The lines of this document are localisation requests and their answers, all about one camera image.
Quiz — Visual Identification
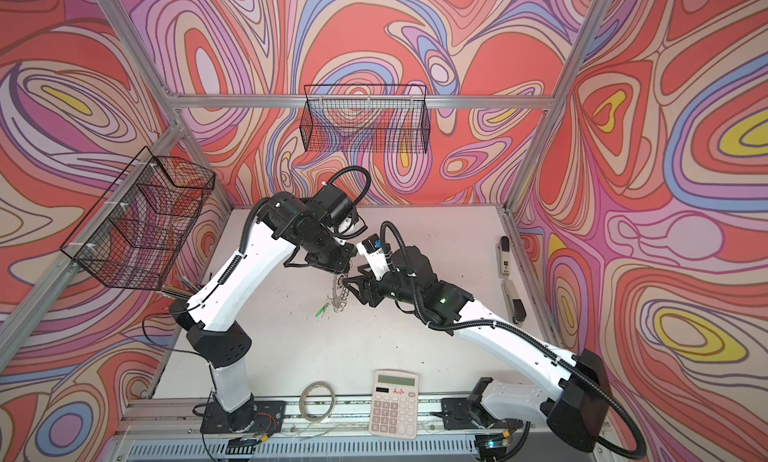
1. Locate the black wire basket back wall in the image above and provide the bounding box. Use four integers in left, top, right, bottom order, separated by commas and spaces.
299, 82, 431, 154

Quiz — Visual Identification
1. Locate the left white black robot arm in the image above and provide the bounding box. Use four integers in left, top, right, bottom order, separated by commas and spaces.
169, 165, 372, 433

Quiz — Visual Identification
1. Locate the black wire basket left wall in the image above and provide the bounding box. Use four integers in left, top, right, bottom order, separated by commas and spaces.
59, 147, 215, 290

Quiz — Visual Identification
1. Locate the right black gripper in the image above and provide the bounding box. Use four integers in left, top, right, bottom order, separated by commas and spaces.
344, 263, 423, 308

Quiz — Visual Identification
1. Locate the red cup with pens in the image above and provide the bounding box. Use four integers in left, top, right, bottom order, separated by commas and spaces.
158, 275, 199, 300

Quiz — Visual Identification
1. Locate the black wire basket wall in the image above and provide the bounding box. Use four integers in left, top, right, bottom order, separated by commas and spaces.
299, 82, 431, 154
59, 147, 215, 290

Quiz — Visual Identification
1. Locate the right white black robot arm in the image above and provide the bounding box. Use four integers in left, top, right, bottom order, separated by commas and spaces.
342, 221, 647, 460

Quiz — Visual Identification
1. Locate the white desk calculator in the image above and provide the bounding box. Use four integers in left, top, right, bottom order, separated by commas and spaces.
368, 370, 419, 440

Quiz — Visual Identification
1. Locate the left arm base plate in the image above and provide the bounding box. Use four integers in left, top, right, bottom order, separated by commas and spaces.
200, 399, 287, 435

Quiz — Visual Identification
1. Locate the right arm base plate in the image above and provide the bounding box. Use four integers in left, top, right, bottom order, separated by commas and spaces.
440, 395, 524, 431

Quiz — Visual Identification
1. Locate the key with green tag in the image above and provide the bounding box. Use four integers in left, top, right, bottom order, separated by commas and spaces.
315, 302, 331, 318

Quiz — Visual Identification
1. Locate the metal disc with keyrings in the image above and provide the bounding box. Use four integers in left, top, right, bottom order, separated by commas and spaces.
329, 274, 349, 313

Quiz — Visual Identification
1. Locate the clear tape roll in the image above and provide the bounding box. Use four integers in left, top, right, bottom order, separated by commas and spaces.
298, 381, 337, 424

